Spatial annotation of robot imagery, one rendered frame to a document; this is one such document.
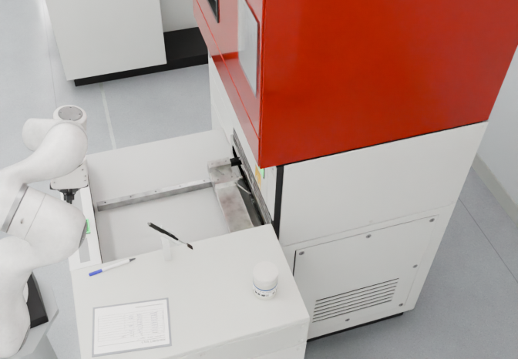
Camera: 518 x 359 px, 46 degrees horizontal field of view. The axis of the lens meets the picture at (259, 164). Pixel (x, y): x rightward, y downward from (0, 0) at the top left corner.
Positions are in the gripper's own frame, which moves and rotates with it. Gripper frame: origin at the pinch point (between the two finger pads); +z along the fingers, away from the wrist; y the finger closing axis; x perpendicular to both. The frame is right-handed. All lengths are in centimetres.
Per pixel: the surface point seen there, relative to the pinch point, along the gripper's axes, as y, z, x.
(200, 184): -47, 17, -17
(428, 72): -91, -56, 15
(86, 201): -6.6, 14.5, -10.5
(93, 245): -6.7, 14.4, 7.7
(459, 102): -108, -45, 15
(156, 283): -21.8, 10.7, 26.8
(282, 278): -57, 3, 36
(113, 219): -16.1, 26.7, -12.0
